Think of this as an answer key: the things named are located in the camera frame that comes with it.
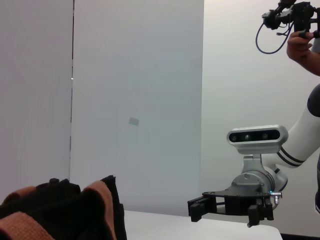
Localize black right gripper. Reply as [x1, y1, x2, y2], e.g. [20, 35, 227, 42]
[187, 185, 275, 228]

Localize black food bag brown handles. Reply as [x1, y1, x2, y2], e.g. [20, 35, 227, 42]
[0, 174, 128, 240]

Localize person's forearm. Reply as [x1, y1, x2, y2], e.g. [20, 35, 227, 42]
[298, 46, 320, 77]

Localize person's hand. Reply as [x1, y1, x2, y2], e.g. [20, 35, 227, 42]
[286, 31, 316, 61]

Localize right gripper cable with connector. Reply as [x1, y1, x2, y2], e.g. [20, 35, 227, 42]
[269, 190, 284, 212]

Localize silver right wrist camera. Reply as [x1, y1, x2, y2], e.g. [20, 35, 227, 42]
[226, 124, 289, 156]

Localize blue camera rig cable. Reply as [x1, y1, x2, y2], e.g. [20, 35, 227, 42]
[254, 21, 295, 55]

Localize black handheld camera rig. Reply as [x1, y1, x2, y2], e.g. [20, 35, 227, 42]
[261, 0, 320, 40]

